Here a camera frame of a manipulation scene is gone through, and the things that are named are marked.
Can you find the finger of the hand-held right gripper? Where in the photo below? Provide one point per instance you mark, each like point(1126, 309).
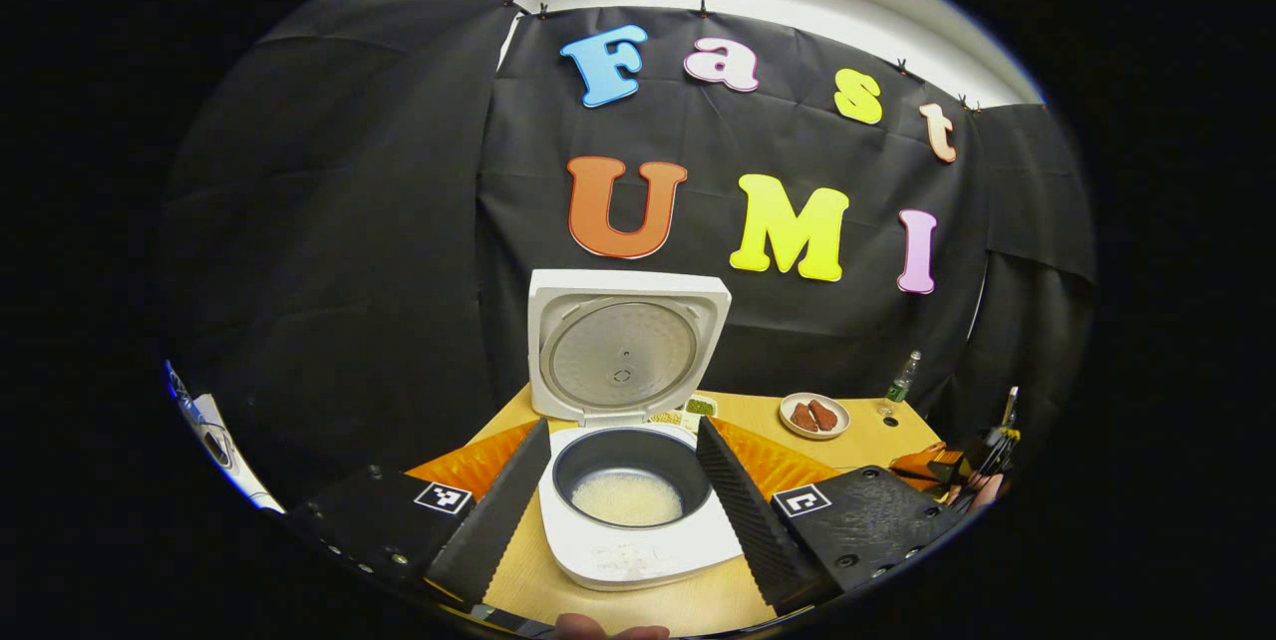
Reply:
point(927, 463)

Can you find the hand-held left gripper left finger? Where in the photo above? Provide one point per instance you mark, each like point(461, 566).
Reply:
point(493, 530)

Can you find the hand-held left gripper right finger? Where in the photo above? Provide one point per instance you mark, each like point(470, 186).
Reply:
point(758, 530)

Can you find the white rice cooker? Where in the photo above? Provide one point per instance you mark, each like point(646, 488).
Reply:
point(638, 560)

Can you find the clear plastic water bottle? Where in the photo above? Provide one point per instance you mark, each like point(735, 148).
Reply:
point(900, 391)

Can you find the white round plate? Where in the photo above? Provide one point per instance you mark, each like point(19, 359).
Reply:
point(842, 416)

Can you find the brown meat piece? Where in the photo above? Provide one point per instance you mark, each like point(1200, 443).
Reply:
point(824, 414)
point(803, 417)

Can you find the white divided grain dish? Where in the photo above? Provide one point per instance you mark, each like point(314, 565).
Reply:
point(700, 407)

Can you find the white side table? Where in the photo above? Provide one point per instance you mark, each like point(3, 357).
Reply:
point(239, 476)

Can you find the black backdrop cloth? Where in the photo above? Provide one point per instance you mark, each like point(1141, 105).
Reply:
point(349, 221)

